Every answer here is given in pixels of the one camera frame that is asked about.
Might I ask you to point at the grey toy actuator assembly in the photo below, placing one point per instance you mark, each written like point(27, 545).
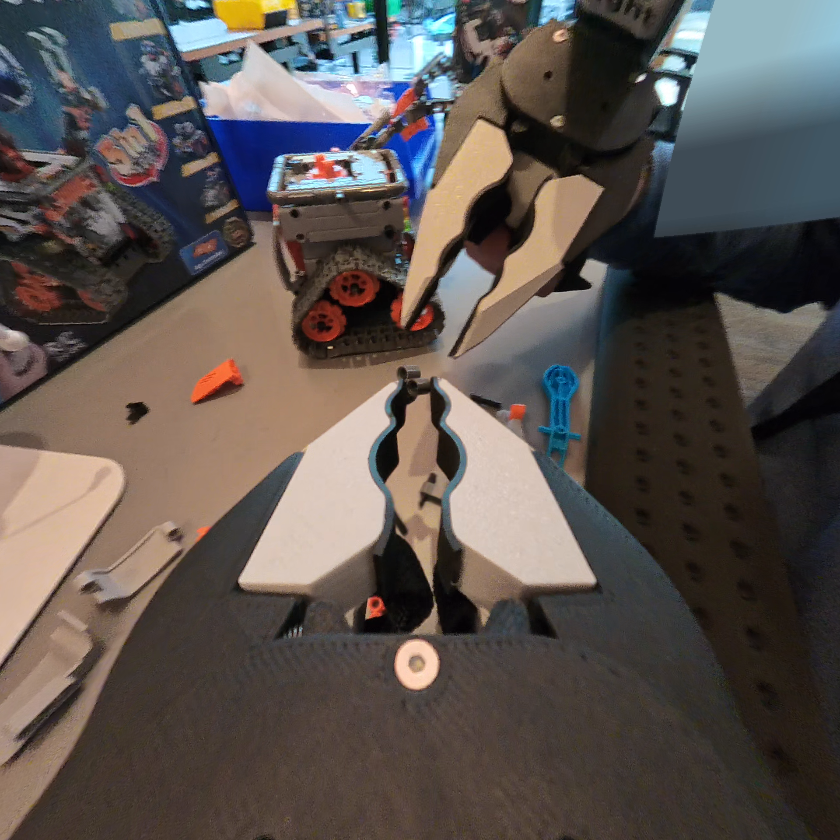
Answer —
point(515, 430)

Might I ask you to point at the blue plastic bin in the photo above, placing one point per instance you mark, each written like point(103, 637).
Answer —
point(243, 157)

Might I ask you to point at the small black connector piece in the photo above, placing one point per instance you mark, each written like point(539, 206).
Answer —
point(136, 412)

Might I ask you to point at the yellow plastic bin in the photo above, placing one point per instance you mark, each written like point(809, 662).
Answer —
point(246, 13)

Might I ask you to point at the orange short beam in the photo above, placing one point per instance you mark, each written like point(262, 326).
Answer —
point(517, 412)

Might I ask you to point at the black printed box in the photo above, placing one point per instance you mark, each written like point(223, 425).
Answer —
point(479, 26)

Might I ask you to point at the white stand with wooden tray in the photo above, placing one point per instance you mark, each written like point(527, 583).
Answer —
point(52, 525)

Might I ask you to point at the black pole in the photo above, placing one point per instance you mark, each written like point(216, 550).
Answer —
point(380, 26)

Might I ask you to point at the black studded foam mat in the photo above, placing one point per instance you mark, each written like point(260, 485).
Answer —
point(689, 525)

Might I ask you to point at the person's right forearm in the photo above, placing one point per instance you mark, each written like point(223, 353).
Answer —
point(689, 256)

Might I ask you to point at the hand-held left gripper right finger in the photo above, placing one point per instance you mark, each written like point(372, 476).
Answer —
point(525, 525)

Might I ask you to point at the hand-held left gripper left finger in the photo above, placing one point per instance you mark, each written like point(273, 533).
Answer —
point(315, 519)

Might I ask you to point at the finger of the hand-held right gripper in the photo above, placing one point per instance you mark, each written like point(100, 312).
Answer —
point(459, 177)
point(552, 236)

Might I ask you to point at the blue printed cardboard box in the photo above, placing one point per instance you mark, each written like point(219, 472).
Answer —
point(99, 197)

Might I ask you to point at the person's right hand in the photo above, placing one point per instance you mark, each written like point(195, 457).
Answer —
point(490, 250)

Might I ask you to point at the grey tracked toy robot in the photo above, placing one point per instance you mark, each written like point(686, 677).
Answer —
point(342, 223)

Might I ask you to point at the white crumpled paper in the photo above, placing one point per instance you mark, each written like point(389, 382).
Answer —
point(276, 92)

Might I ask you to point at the dark grey angled beam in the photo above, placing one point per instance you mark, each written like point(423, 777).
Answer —
point(413, 375)

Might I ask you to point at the grey pin connector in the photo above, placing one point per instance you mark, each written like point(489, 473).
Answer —
point(430, 489)

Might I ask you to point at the light blue separator tool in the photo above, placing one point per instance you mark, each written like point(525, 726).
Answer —
point(557, 407)

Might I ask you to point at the person's torso in blue sweater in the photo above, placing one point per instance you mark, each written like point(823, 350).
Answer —
point(800, 557)

